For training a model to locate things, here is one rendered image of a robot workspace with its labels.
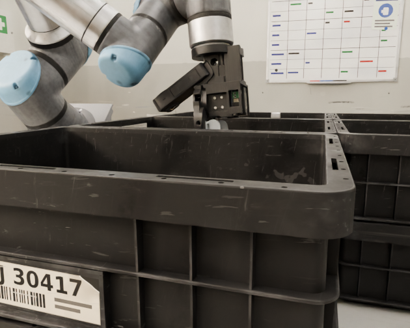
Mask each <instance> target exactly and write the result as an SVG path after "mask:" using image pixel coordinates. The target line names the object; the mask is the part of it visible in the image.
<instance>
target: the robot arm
mask: <svg viewBox="0 0 410 328"><path fill-rule="evenodd" d="M15 2H16V4H17V6H18V8H19V10H20V11H21V13H22V15H23V17H24V19H25V21H26V23H27V26H26V28H25V35H26V37H27V39H28V41H29V43H30V45H31V47H30V48H29V49H28V50H19V51H15V52H13V53H11V54H10V56H6V57H5V58H3V59H2V60H1V61H0V99H1V100H2V101H3V102H4V103H5V104H7V105H8V106H9V107H10V109H11V110H12V111H13V112H14V114H15V115H16V116H17V117H18V118H19V119H20V120H21V121H22V122H23V123H24V124H25V126H26V127H27V129H28V130H35V129H42V128H52V127H60V126H71V125H76V124H87V123H88V121H87V119H86V118H85V116H84V114H83V113H82V112H81V111H79V110H77V109H75V108H74V107H73V106H72V105H70V104H69V103H68V102H67V101H66V100H65V99H64V97H63V96H62V94H61V91H62V90H63V89H64V87H65V86H67V84H68V83H69V82H70V80H71V79H72V78H73V76H75V74H76V73H77V72H78V71H79V69H80V68H81V67H82V66H83V65H84V64H85V63H86V62H87V61H88V58H89V57H90V55H91V53H92V50H93V51H95V52H96V53H98V54H99V55H100V56H99V58H98V66H99V69H100V71H101V72H102V73H103V74H105V75H106V78H107V79H108V80H110V82H112V83H114V84H116V85H118V86H120V87H126V88H129V87H134V86H135V85H137V84H139V83H140V81H141V80H142V78H143V77H144V76H145V75H146V73H148V72H149V71H150V69H151V67H152V65H153V63H154V61H155V60H156V59H157V57H158V56H159V54H160V53H161V51H162V50H163V48H164V47H165V46H166V45H167V43H168V41H169V40H170V39H171V37H172V35H173V34H174V33H175V31H176V30H177V28H179V27H180V26H181V25H185V24H187V25H188V33H189V47H190V48H191V49H192V50H191V57H192V59H193V60H194V61H200V63H199V64H197V65H196V66H195V67H194V68H193V69H191V70H190V71H189V72H188V73H186V74H185V75H184V76H182V77H181V78H180V79H179V80H177V81H176V82H175V83H174V84H172V85H171V86H170V87H169V88H167V89H166V90H164V91H163V92H161V93H160V94H159V95H158V96H157V97H156V98H154V99H153V103H154V105H155V106H156V108H157V109H158V111H159V112H167V113H169V112H171V111H173V110H175V109H176V108H177V107H178V106H179V105H180V104H181V103H182V102H184V101H185V100H186V99H188V97H190V96H191V95H193V109H194V126H195V129H212V130H228V125H227V123H226V122H225V121H224V120H218V118H224V117H227V118H239V117H240V116H247V115H249V114H250V110H249V92H248V85H247V84H246V81H244V76H243V59H242V57H244V52H243V48H241V46H240V45H239V44H238V45H234V46H233V44H234V37H233V28H232V12H231V2H230V0H136V1H135V2H134V5H133V6H134V8H133V15H132V16H131V17H130V19H127V18H126V17H124V16H123V15H122V14H121V13H119V12H118V11H117V10H115V9H114V8H113V7H112V6H111V5H109V4H108V3H106V2H105V1H104V0H15ZM202 62H203V63H202ZM216 62H217V63H216ZM246 97H247V99H246Z"/></svg>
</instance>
